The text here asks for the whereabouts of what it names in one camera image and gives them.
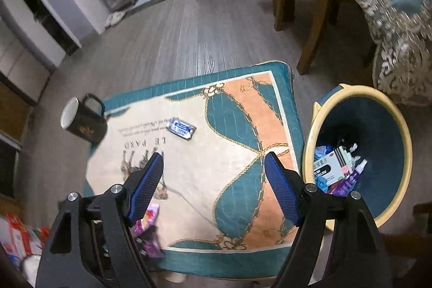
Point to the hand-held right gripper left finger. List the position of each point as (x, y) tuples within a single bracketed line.
[(146, 190)]

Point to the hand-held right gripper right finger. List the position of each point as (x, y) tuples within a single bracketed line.
[(281, 193)]

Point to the blue glove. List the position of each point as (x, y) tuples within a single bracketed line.
[(322, 185)]

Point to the purple snack packet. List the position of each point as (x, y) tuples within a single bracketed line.
[(346, 183), (152, 242)]

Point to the white striped box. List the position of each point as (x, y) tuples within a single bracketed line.
[(329, 168)]

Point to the small blue foil packet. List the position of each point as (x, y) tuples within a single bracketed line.
[(181, 128)]

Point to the blue bin with yellow rim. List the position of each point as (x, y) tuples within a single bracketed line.
[(378, 126)]

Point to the printed teal cushion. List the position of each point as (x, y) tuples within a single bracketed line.
[(202, 173)]

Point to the black mug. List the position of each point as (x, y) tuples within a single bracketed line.
[(86, 129)]

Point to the red and white carton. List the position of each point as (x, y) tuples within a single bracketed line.
[(15, 234)]

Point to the dark wooden stool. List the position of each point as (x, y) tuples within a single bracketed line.
[(422, 217)]

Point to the white low cabinet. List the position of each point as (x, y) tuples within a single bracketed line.
[(23, 72)]

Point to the white slipper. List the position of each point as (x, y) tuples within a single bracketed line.
[(110, 22), (119, 16)]

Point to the wooden chair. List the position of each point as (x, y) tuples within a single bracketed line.
[(317, 4)]

